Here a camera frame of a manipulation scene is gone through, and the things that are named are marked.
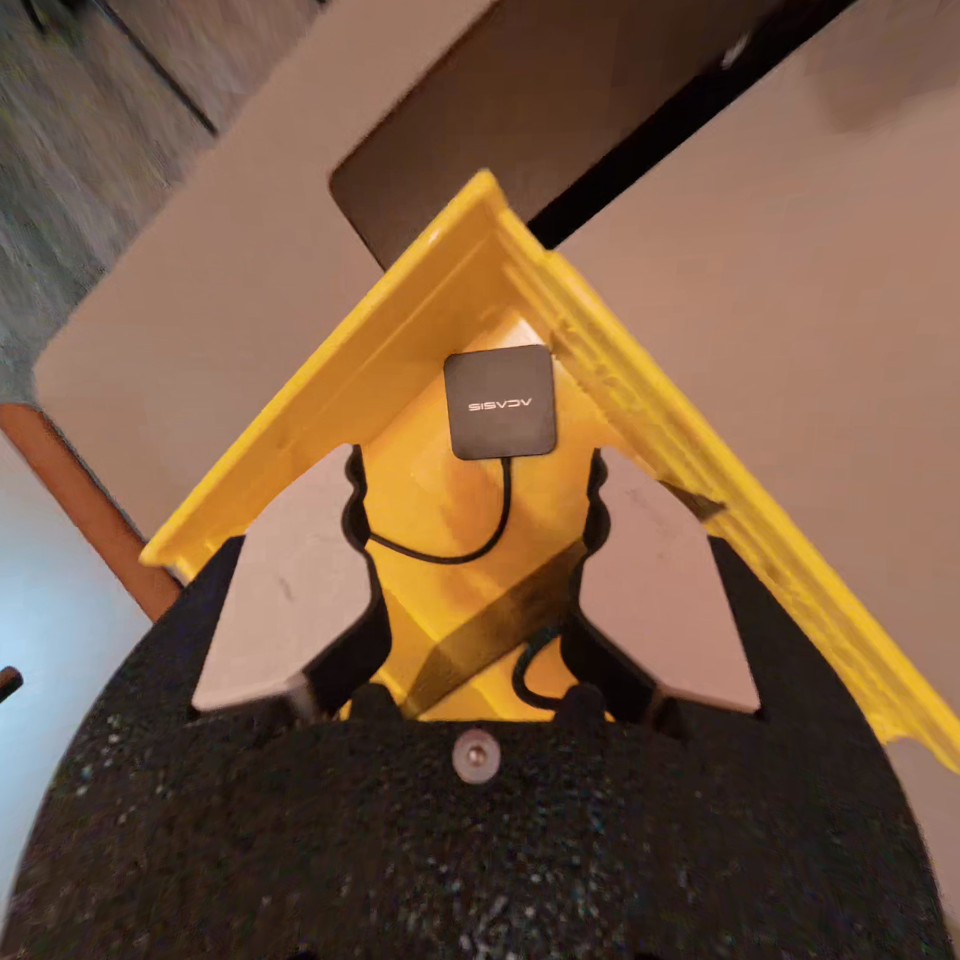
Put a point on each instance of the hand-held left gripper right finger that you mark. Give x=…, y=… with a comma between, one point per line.
x=660, y=585

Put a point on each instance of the brown wooden board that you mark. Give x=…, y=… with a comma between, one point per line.
x=82, y=495

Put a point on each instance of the yellow plastic bin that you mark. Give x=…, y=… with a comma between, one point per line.
x=450, y=300

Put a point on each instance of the black square usb hub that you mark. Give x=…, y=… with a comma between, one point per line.
x=501, y=401

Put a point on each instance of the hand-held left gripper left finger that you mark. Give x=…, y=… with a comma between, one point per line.
x=292, y=585

